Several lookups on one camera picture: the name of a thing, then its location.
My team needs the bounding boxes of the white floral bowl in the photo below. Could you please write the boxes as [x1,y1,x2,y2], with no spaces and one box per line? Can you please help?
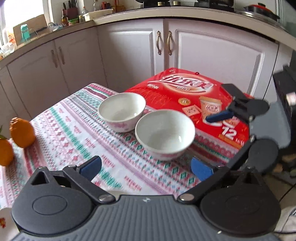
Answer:
[135,109,196,161]
[98,92,146,133]

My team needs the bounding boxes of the white plate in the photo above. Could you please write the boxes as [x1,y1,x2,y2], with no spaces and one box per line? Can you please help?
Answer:
[0,207,19,241]

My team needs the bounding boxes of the white kitchen cabinets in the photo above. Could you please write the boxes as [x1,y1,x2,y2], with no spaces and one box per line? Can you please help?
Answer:
[1,19,295,136]

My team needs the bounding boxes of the patterned tablecloth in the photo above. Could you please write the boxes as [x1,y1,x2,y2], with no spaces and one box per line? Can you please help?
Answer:
[1,84,236,208]

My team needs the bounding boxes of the red milk tea box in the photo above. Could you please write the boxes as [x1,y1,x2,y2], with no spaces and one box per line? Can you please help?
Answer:
[127,68,249,149]

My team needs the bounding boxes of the orange without leaf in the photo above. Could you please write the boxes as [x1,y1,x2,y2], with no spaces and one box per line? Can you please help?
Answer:
[10,118,36,149]

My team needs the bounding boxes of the orange with leaf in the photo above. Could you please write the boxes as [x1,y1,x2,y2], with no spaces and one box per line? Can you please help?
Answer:
[0,126,14,167]

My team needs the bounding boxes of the brown cardboard on counter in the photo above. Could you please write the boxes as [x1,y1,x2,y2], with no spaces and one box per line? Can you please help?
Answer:
[13,14,51,46]

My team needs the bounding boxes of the teal bottle on counter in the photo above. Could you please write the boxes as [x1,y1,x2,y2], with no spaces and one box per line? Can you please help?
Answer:
[20,24,30,42]

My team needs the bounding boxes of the knife block with knives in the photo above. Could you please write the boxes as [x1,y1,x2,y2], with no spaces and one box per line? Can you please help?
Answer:
[62,0,78,20]

